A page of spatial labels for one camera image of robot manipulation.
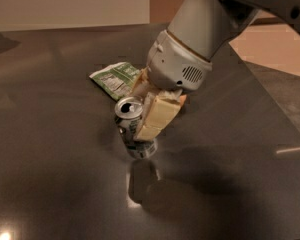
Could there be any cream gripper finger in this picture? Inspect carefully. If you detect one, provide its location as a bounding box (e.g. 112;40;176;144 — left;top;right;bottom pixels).
134;90;182;141
130;68;159;98

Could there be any silver 7up soda can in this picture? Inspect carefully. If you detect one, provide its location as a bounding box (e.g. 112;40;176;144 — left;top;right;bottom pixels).
114;96;157;159

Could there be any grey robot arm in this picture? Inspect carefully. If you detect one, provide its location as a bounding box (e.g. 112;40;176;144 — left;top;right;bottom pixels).
132;0;300;141

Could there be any orange fruit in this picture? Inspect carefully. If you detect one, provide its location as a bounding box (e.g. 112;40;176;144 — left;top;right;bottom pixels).
180;95;187;106

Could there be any green chip bag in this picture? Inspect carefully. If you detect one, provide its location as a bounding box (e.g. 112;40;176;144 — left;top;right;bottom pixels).
89;62;140;101

